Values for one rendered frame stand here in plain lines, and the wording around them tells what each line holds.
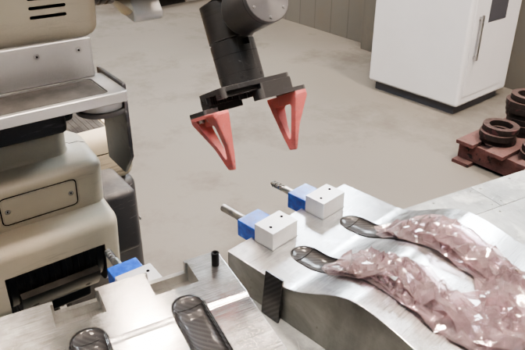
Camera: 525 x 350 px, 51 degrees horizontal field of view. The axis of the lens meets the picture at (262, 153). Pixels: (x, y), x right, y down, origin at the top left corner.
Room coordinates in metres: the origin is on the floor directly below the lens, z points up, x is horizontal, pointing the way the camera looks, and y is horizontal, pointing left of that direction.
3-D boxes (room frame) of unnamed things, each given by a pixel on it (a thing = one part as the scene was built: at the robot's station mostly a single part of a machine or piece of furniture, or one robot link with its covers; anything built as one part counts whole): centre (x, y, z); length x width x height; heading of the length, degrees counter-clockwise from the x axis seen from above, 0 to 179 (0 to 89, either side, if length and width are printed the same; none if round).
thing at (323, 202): (0.76, -0.06, 0.85); 0.13 x 0.05 x 0.05; 45
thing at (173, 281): (0.52, 0.11, 0.87); 0.05 x 0.05 x 0.04; 28
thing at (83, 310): (0.47, 0.20, 0.87); 0.05 x 0.05 x 0.04; 28
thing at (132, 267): (0.60, 0.19, 0.83); 0.13 x 0.05 x 0.05; 36
